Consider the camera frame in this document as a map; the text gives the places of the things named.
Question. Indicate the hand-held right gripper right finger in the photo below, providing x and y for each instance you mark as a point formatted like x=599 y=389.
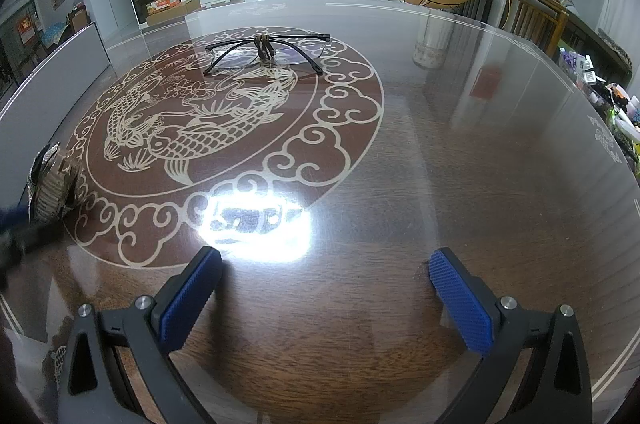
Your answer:
x=457 y=299

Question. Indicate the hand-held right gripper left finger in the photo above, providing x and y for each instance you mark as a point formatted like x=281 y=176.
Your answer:
x=185 y=294

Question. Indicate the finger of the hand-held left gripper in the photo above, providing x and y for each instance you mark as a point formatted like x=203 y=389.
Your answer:
x=12 y=216
x=35 y=233

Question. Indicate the patterned hair claw clip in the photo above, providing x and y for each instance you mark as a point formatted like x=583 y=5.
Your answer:
x=50 y=184

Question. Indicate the black frame eyeglasses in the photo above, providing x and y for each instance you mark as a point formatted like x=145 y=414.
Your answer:
x=264 y=46

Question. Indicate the grey board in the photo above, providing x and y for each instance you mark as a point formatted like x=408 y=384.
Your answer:
x=55 y=64

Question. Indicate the red poster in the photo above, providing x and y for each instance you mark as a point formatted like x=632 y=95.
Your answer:
x=26 y=29

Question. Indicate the pile of small bottles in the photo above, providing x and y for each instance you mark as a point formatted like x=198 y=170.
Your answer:
x=610 y=99

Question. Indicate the cardboard box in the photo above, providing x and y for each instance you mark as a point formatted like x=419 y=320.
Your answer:
x=175 y=9

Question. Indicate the wooden chair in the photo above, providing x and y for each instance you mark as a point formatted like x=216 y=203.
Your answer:
x=535 y=14

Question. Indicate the dark wooden sideboard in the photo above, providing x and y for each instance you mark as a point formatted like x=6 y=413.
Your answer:
x=595 y=36

